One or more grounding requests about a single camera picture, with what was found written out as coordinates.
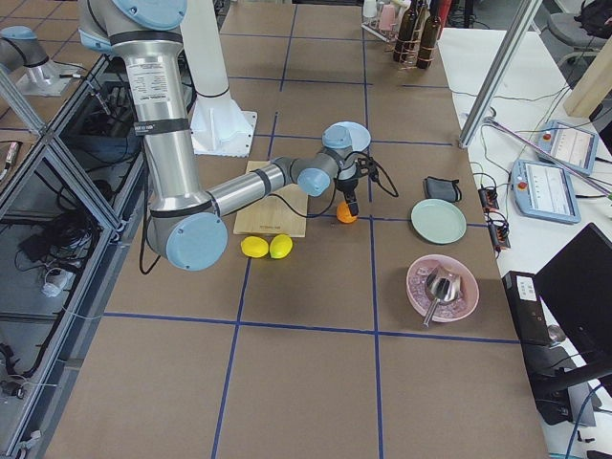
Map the orange mandarin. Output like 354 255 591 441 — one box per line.
336 202 358 224

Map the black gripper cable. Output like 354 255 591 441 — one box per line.
267 150 400 219

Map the teach pendant far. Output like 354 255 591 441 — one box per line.
537 120 600 175

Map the light green plate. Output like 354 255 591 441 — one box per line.
410 199 467 245

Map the black computer box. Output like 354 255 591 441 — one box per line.
502 271 598 426

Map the upper yellow lemon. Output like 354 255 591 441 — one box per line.
269 234 294 259

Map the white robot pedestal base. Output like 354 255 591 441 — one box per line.
181 0 257 158

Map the aluminium frame post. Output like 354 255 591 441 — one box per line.
458 0 542 148

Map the bamboo cutting board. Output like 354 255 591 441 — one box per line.
233 185 309 238

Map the teach pendant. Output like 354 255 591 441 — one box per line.
511 160 580 224
537 120 600 175

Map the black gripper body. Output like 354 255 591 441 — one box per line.
336 176 361 200

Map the light blue plate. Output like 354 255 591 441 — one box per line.
334 120 371 151

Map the grey folded cloth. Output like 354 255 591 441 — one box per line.
424 176 463 203

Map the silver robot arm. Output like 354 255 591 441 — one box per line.
1 25 50 74
78 1 371 271

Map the teach pendant near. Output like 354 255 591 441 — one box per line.
511 160 580 224

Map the metal scoop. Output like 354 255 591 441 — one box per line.
423 266 462 327

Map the dark wine bottle lower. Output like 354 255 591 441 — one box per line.
392 1 418 62

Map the copper wire bottle rack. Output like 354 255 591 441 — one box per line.
400 1 431 68

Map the pink cup on rack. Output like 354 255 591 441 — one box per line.
378 4 396 32

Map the black monitor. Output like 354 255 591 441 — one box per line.
535 223 611 359

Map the pink bowl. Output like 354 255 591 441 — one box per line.
405 254 480 324

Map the dark wine bottle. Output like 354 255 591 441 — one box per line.
392 1 418 62
416 1 441 70

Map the white cup on rack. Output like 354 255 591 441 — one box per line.
362 0 378 19

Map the dark wine bottle upper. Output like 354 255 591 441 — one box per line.
416 1 441 70

